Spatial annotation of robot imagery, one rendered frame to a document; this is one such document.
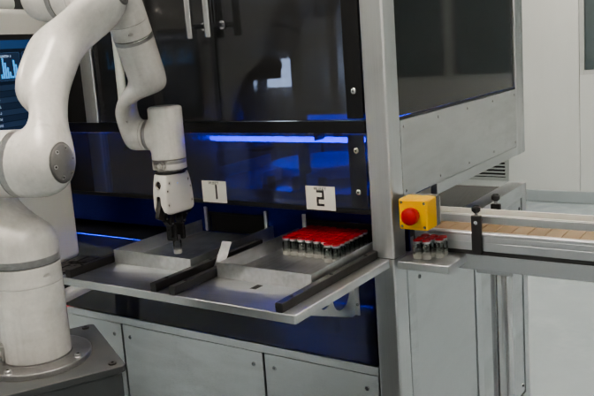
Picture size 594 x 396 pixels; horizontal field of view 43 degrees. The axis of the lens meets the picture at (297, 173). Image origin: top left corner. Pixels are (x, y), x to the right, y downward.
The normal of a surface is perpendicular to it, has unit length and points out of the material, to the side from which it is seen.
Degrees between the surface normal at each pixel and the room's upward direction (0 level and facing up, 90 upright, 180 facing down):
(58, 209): 90
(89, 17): 106
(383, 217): 90
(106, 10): 115
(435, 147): 90
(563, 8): 90
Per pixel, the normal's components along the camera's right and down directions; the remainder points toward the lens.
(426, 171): 0.83, 0.04
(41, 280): 0.68, 0.08
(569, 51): -0.55, 0.18
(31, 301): 0.37, 0.12
